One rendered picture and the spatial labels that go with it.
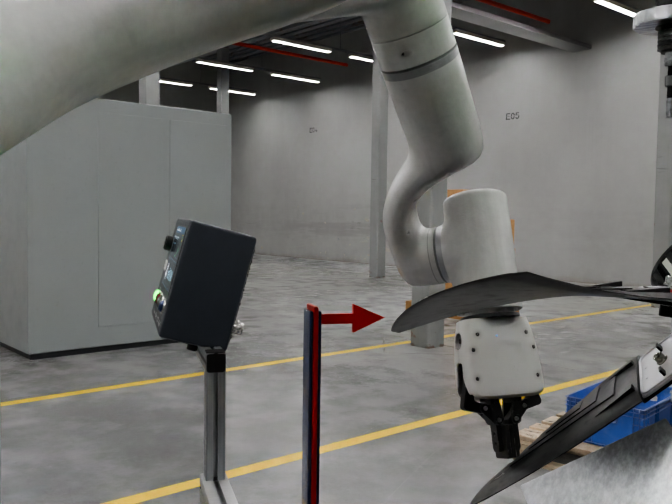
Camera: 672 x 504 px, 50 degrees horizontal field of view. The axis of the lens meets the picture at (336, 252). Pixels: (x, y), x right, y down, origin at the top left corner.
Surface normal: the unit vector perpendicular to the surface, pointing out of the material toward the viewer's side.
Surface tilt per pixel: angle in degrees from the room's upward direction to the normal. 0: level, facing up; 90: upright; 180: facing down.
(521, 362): 73
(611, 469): 55
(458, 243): 79
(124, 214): 90
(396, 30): 121
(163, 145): 90
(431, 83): 114
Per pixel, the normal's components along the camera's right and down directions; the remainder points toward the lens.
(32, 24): 0.77, -0.26
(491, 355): 0.28, -0.24
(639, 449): -0.50, -0.54
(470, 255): -0.51, -0.16
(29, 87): 0.96, 0.10
